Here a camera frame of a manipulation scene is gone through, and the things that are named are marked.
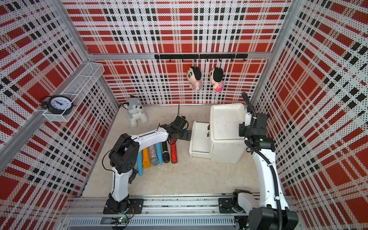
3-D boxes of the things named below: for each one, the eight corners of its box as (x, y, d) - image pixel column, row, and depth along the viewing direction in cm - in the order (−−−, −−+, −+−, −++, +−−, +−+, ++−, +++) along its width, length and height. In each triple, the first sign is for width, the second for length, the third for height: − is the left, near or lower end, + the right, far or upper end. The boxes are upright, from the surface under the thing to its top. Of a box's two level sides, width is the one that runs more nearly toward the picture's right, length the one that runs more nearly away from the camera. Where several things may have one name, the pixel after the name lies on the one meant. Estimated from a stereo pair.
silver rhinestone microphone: (152, 167, 89) (150, 164, 86) (148, 149, 97) (147, 146, 94) (159, 164, 90) (158, 162, 87) (155, 146, 98) (154, 144, 95)
